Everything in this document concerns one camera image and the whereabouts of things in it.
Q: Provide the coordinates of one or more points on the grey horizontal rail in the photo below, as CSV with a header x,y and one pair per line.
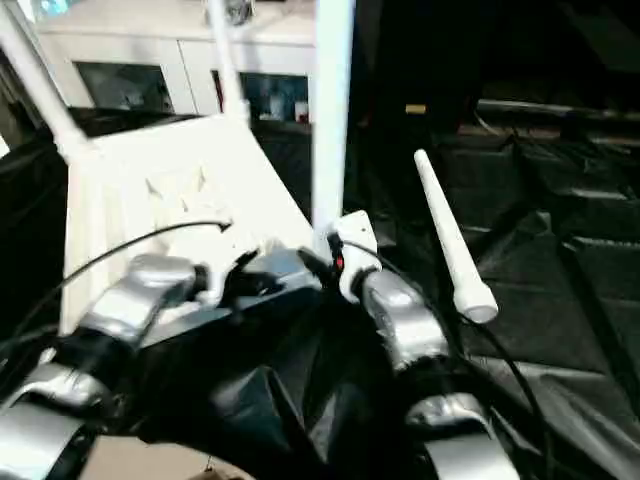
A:
x,y
560,108

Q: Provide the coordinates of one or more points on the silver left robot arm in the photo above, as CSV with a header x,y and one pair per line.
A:
x,y
110,330

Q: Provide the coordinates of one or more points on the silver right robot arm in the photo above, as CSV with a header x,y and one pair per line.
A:
x,y
410,330

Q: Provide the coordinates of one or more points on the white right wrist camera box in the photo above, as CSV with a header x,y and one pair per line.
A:
x,y
355,245

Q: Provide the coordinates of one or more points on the small brass label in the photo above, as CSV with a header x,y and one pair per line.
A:
x,y
415,108

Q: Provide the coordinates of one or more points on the black work mat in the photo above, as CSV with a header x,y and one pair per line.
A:
x,y
560,340

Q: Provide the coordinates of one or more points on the red bottle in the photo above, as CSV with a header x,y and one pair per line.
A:
x,y
217,88

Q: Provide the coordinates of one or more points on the white cabinet with glass doors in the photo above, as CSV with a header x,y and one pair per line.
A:
x,y
130,50

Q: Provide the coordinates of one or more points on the white plastic table leg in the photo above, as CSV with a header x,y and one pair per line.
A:
x,y
45,90
228,60
332,110
455,240

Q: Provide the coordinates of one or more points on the white plastic table top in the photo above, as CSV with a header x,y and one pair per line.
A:
x,y
150,190

